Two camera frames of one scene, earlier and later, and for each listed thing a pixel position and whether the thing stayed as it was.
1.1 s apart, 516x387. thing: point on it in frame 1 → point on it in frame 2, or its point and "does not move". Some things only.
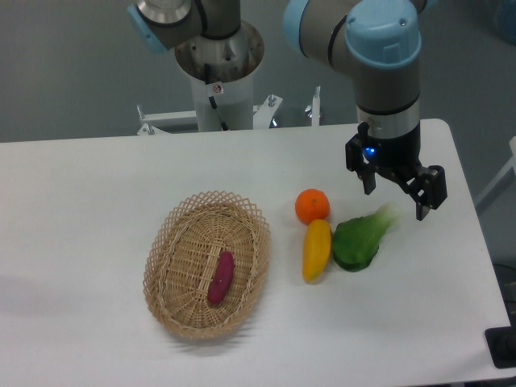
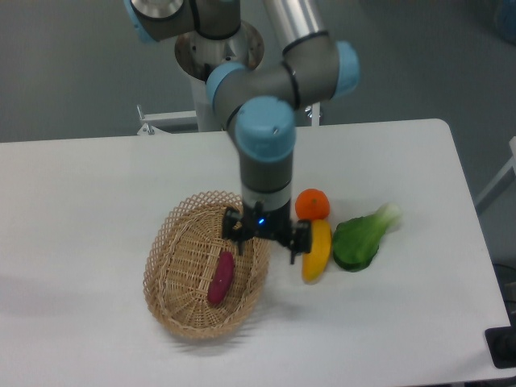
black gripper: x=401 y=159 → x=276 y=223
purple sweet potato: x=222 y=278 does not move
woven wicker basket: x=181 y=257 does not move
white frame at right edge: x=511 y=164 does not move
